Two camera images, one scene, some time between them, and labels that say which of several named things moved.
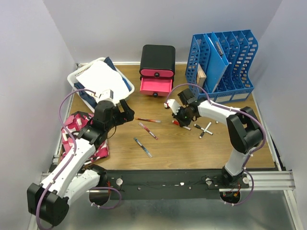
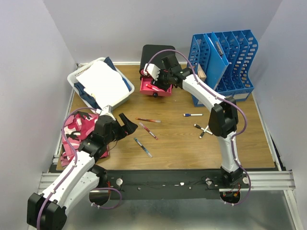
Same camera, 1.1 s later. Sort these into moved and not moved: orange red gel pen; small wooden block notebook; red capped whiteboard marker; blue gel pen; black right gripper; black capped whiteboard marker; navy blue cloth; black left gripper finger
Moved: black left gripper finger; black right gripper; red capped whiteboard marker
Not moved: navy blue cloth; black capped whiteboard marker; orange red gel pen; small wooden block notebook; blue gel pen
